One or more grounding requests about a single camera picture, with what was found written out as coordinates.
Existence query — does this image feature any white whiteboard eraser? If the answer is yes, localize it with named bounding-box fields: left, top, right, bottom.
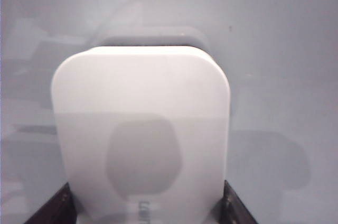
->
left=51, top=45, right=232, bottom=224

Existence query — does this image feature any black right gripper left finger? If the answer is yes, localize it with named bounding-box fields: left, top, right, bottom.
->
left=23, top=183, right=79, bottom=224

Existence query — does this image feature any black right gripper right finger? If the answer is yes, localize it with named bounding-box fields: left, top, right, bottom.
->
left=213, top=179, right=260, bottom=224

